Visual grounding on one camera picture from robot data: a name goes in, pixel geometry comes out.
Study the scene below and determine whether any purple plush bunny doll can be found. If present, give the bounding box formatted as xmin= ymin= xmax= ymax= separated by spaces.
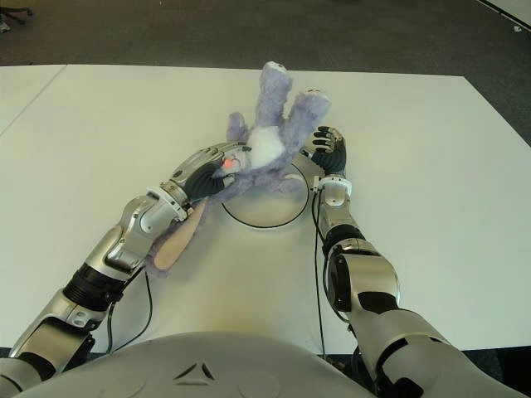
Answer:
xmin=143 ymin=61 xmax=332 ymax=273

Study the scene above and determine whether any grey robot torso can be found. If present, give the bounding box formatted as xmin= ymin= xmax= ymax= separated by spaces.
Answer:
xmin=24 ymin=331 xmax=374 ymax=398

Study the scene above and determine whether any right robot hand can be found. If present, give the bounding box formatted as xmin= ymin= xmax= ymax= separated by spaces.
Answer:
xmin=301 ymin=126 xmax=349 ymax=179

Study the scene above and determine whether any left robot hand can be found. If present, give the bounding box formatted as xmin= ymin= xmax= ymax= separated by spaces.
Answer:
xmin=168 ymin=140 xmax=252 ymax=204

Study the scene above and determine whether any black office chair base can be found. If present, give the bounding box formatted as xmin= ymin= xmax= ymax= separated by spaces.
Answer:
xmin=0 ymin=0 xmax=33 ymax=26

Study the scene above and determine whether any white furniture edge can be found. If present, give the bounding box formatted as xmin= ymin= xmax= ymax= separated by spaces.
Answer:
xmin=476 ymin=0 xmax=531 ymax=17

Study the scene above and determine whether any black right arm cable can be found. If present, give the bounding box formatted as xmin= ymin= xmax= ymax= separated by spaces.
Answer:
xmin=310 ymin=192 xmax=329 ymax=357

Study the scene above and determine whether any white plate black rim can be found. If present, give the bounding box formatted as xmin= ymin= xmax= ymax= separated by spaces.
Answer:
xmin=219 ymin=159 xmax=310 ymax=229

